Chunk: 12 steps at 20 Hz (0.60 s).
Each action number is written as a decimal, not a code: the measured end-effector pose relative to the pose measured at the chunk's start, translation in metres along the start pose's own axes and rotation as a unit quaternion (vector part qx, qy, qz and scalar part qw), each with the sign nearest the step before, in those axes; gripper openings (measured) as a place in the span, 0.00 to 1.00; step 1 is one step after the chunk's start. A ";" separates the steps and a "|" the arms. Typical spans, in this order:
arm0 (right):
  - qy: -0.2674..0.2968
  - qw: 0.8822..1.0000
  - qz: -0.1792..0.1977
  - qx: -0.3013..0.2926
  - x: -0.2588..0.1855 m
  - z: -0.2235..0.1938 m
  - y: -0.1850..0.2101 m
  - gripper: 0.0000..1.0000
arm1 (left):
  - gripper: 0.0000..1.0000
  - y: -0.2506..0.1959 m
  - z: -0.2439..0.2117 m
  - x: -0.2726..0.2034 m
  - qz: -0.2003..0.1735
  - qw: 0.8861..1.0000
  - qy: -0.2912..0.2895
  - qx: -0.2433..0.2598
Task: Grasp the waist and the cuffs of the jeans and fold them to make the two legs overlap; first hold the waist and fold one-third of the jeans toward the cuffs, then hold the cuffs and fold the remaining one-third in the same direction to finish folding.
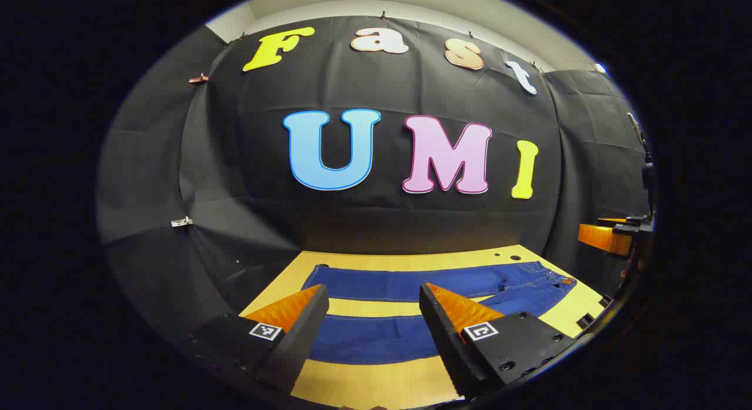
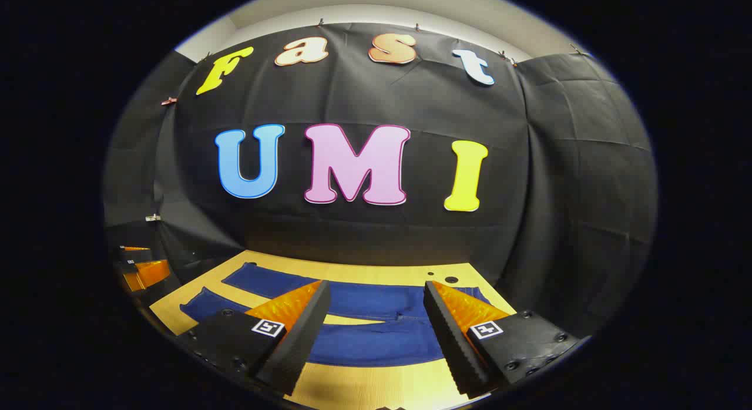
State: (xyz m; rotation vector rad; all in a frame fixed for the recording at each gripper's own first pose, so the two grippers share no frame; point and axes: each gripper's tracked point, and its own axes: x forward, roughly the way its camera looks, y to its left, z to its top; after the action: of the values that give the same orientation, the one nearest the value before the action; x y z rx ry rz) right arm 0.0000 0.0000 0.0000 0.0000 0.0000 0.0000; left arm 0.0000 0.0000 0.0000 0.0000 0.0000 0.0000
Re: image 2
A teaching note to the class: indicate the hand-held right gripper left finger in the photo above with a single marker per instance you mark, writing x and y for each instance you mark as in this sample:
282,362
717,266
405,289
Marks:
299,339

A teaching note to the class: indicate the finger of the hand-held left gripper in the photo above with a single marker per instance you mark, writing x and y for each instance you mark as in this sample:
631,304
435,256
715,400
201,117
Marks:
138,256
154,275

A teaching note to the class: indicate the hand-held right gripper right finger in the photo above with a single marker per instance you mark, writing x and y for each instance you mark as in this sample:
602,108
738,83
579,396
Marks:
452,339

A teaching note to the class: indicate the blue denim jeans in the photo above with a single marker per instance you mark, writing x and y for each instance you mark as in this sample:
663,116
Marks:
364,298

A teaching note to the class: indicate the black backdrop cloth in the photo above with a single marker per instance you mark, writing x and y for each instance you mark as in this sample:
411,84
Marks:
411,104

